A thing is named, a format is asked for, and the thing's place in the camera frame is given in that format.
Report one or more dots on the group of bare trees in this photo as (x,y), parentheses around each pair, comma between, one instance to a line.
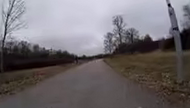
(118,34)

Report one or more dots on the grey asphalt path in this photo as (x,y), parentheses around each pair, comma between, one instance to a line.
(86,91)

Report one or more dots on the dry grass field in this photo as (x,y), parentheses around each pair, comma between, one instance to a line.
(144,68)

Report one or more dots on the dark wood line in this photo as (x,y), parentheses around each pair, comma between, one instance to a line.
(33,59)

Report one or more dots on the grass verge with dead leaves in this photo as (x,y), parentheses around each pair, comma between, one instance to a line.
(18,80)

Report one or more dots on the grey street lamp pole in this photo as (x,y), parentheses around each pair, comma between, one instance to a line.
(178,48)

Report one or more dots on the thin bare tree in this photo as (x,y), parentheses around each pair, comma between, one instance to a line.
(3,47)

